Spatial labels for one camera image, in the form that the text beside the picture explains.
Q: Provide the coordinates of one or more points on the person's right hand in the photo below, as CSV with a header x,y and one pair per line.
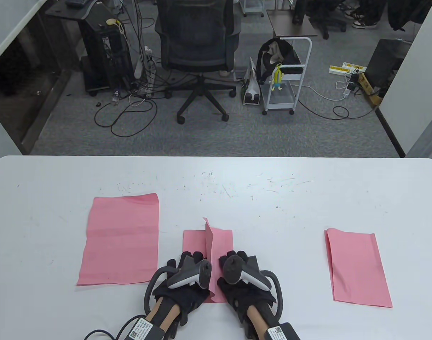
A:
x,y
240,294

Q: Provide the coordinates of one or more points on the person's left hand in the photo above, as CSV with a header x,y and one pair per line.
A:
x,y
187,297

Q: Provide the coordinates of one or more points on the grey hand controller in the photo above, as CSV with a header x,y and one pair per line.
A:
x,y
251,272
187,278

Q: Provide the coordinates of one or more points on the pink cloth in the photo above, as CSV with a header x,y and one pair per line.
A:
x,y
221,241
113,241

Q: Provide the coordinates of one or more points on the pink paper sheet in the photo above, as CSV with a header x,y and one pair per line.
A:
x,y
357,269

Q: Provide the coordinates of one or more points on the person's left forearm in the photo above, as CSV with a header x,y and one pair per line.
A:
x,y
164,311

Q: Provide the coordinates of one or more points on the white rolling cart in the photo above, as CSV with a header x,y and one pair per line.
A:
x,y
280,105

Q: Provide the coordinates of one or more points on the white shopping bag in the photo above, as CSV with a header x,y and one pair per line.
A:
x,y
251,96

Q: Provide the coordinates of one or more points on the yellow toy figure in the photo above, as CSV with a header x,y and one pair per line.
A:
x,y
277,80

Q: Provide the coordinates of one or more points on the black power adapter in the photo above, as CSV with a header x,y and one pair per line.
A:
x,y
352,86

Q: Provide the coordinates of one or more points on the black bag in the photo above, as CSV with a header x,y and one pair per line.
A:
x,y
288,55

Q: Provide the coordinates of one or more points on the white yellow power strip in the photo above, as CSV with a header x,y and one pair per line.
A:
x,y
355,66
338,69

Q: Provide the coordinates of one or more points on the black computer tower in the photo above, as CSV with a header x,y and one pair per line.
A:
x,y
111,56

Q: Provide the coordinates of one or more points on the black mesh office chair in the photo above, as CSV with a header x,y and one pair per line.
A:
x,y
194,35

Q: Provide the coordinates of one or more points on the brown side table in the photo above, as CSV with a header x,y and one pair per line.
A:
x,y
290,24

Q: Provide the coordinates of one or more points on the black computer case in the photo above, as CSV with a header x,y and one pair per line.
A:
x,y
385,60

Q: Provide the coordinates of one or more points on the black swivel chair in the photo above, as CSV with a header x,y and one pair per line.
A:
x,y
325,30

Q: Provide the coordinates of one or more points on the black bottle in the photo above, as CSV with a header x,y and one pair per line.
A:
x,y
298,14

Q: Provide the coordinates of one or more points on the cream round object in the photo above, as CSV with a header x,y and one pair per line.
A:
x,y
111,21

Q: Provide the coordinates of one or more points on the small white cart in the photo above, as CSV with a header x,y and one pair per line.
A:
x,y
253,7

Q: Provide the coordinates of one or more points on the black hanging garment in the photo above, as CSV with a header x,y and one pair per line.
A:
x,y
407,14

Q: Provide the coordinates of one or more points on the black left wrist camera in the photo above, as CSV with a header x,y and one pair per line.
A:
x,y
143,329

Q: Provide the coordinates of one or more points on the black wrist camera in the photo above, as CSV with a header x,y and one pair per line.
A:
x,y
143,329
281,332

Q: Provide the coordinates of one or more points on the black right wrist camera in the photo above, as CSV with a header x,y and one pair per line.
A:
x,y
281,332

